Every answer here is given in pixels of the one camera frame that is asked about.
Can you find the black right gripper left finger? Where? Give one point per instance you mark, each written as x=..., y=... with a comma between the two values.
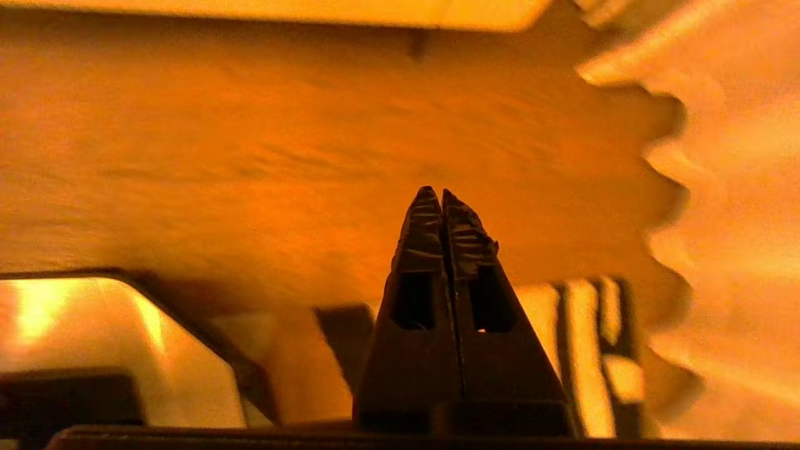
x=412, y=375

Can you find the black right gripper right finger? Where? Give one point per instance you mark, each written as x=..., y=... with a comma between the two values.
x=512, y=381

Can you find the white long low cabinet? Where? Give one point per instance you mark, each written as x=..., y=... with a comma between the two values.
x=312, y=11

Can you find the black cabinet leg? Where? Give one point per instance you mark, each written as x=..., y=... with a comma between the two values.
x=417, y=44

